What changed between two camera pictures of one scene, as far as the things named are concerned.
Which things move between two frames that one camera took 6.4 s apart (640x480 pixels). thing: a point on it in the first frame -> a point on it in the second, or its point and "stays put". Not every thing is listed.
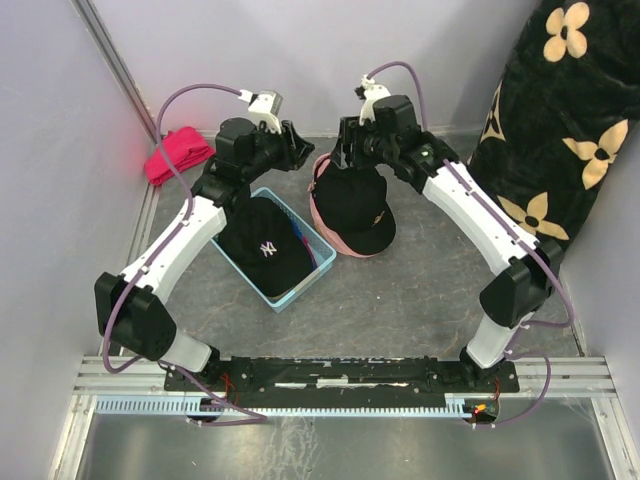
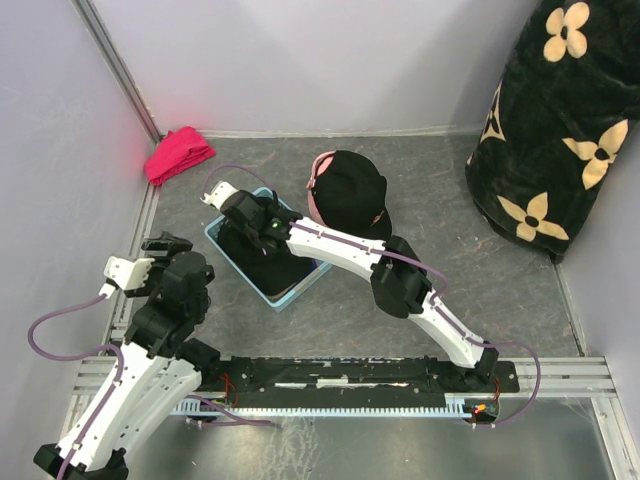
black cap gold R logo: x=351 y=207 stays put
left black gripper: x=295 y=150 -> x=166 y=242
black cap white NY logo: x=264 y=249 stays put
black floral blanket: x=567 y=101 stays put
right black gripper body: x=366 y=142 -> x=253 y=235
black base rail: x=343 y=377 stays put
